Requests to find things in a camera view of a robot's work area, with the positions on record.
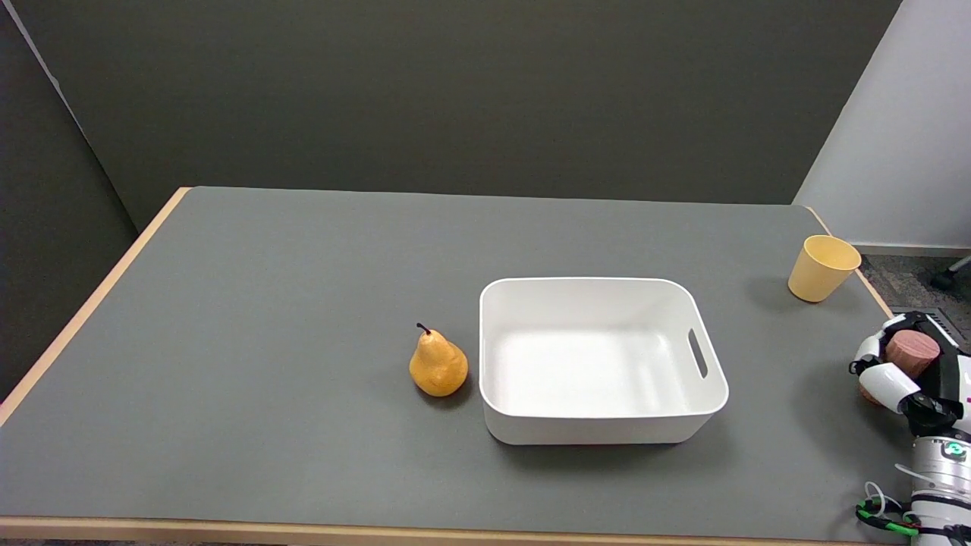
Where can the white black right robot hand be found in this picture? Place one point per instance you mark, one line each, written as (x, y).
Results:
(937, 398)

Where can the wooden cylinder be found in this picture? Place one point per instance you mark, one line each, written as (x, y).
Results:
(914, 353)

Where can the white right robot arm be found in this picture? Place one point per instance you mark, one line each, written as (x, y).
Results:
(941, 485)

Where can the black chair base caster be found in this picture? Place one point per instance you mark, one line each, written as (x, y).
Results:
(947, 279)

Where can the yellow plastic cup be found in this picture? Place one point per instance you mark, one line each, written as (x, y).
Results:
(819, 267)

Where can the white plastic bin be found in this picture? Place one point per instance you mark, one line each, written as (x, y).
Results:
(592, 364)

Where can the yellow pear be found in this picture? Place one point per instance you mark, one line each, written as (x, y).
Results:
(438, 368)

